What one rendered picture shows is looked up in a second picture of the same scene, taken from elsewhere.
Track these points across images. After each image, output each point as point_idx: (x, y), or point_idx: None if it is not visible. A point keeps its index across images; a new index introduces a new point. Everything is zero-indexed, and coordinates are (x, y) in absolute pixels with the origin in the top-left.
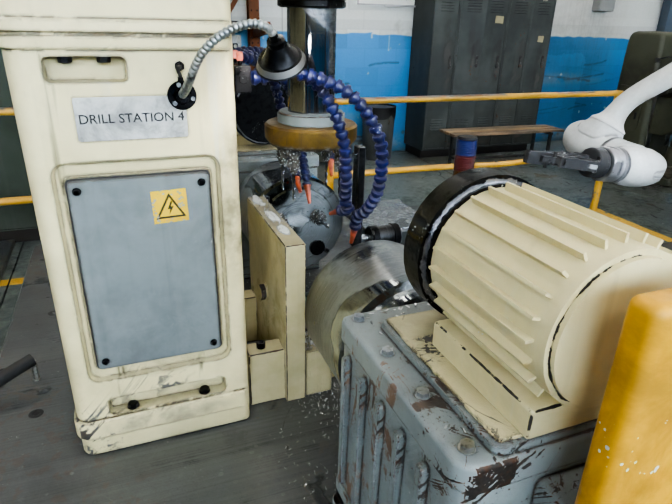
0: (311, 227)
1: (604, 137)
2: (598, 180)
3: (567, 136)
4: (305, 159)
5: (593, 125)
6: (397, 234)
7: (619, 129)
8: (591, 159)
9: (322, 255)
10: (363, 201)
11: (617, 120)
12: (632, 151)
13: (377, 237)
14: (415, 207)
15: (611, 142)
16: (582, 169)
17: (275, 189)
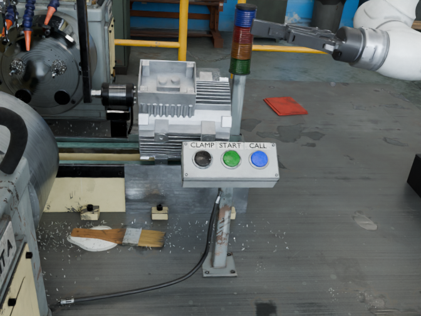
0: (54, 76)
1: (383, 19)
2: (351, 66)
3: (354, 15)
4: (29, 5)
5: (376, 4)
6: (127, 94)
7: (403, 11)
8: (336, 39)
9: (70, 106)
10: (88, 56)
11: (404, 0)
12: (396, 36)
13: (104, 94)
14: (256, 81)
15: (386, 25)
16: (316, 48)
17: (12, 33)
